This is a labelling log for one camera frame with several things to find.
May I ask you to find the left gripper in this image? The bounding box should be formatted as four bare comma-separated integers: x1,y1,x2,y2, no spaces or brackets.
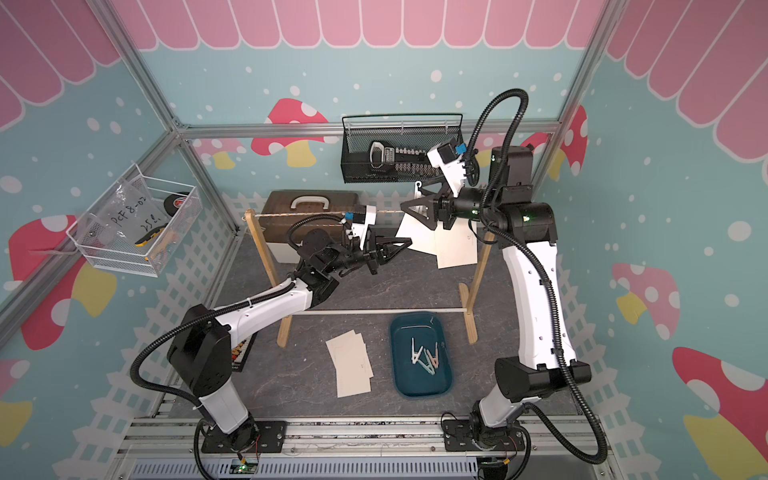
323,231,412,276

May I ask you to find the white postcard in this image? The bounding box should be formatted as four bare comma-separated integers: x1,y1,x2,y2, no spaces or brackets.
336,344,371,398
326,330,373,398
434,218,478,269
351,333,373,379
396,214,437,255

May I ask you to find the pink clothespin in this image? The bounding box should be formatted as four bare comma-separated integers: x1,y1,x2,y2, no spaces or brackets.
426,344,439,372

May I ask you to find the green clothespin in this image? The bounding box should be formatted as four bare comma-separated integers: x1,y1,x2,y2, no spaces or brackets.
418,347,433,364

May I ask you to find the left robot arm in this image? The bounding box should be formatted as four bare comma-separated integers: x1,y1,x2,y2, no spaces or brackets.
129,211,412,436

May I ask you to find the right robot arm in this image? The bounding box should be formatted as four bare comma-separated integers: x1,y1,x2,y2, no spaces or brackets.
401,88,608,465

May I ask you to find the brown lidded storage box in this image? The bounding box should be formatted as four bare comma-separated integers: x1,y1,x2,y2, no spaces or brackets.
257,190,361,265

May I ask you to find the teal plastic tray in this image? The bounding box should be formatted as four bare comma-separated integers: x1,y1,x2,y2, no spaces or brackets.
389,311,453,399

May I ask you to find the black tape roll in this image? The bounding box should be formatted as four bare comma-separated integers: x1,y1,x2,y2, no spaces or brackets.
162,192,189,217

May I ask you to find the yellow black utility knife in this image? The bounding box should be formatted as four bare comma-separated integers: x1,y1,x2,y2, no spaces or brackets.
134,225,166,248

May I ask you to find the plastic labelled bag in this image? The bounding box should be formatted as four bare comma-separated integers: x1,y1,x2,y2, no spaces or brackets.
97,181,169,246

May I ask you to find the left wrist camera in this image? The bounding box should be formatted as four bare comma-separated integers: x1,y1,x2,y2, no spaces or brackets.
344,205,377,250

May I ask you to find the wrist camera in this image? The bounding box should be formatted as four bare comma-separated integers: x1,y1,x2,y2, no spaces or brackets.
344,205,377,250
427,140,479,197

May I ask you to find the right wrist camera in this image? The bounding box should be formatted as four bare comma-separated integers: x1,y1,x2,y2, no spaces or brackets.
427,140,479,197

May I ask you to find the black wire mesh basket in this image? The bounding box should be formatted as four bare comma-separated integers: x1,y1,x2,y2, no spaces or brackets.
340,113,463,184

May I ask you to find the wooden string rack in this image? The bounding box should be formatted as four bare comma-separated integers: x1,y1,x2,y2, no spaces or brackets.
244,206,499,349

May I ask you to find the clear wall-mounted bin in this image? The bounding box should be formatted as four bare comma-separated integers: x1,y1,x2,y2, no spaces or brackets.
66,164,203,278

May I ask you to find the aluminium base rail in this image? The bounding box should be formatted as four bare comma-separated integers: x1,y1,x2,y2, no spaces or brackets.
105,414,626,479

